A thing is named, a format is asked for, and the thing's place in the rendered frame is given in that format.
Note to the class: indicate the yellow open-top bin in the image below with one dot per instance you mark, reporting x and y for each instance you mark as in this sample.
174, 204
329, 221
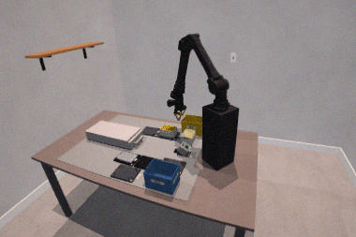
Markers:
192, 122

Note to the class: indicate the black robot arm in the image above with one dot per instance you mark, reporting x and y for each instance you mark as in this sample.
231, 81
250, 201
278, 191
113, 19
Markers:
217, 85

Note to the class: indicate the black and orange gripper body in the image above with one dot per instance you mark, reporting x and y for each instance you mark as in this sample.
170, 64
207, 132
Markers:
181, 107

